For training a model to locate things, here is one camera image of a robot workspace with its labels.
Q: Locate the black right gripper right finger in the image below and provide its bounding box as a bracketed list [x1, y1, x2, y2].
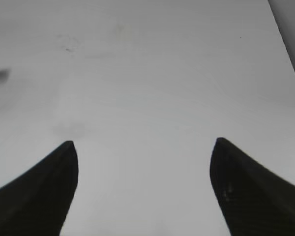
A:
[209, 137, 295, 236]

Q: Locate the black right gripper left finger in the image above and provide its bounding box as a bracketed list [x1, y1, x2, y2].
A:
[0, 141, 79, 236]

